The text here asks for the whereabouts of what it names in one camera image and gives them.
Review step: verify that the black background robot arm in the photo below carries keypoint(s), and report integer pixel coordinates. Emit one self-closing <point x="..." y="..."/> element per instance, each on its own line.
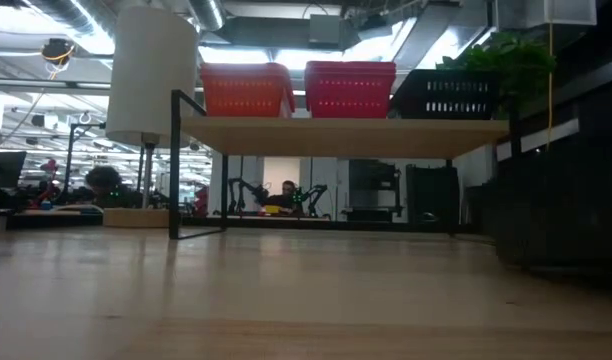
<point x="246" y="189"/>
<point x="316" y="192"/>

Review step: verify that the green potted plant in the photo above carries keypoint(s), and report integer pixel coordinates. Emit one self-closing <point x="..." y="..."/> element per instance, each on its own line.
<point x="516" y="65"/>

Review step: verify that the wooden shelf black metal legs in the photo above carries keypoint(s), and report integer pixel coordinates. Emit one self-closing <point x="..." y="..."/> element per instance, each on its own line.
<point x="336" y="137"/>

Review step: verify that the person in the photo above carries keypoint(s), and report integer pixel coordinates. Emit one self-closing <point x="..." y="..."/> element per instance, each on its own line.
<point x="106" y="182"/>
<point x="287" y="194"/>

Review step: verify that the dark computer monitor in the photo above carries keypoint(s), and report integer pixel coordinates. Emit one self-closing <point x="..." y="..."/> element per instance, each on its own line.
<point x="3" y="170"/>

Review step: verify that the black cabinet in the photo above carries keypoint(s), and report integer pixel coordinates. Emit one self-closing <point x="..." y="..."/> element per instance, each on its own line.
<point x="431" y="195"/>

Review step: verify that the black equipment rack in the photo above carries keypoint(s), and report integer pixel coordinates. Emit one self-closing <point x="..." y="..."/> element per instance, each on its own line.
<point x="373" y="175"/>

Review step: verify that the black shelving unit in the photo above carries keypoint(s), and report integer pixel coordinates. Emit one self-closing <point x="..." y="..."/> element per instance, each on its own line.
<point x="601" y="120"/>

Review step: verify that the grey ceiling box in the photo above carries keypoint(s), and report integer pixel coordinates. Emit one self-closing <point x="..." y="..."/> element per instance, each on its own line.
<point x="326" y="30"/>

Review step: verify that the white ceiling unit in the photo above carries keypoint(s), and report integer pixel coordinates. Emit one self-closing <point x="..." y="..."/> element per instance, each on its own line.
<point x="561" y="12"/>

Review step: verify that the orange plastic basket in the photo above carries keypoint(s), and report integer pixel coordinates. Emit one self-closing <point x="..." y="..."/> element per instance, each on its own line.
<point x="246" y="99"/>

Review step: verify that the silver ventilation duct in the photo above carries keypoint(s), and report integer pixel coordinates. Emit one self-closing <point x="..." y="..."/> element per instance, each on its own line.
<point x="208" y="12"/>
<point x="61" y="7"/>

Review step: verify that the black metal rig frame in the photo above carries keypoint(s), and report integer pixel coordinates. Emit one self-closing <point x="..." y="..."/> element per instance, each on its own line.
<point x="386" y="226"/>

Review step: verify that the white shade table lamp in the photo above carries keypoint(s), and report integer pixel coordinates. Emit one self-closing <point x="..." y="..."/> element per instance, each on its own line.
<point x="153" y="75"/>

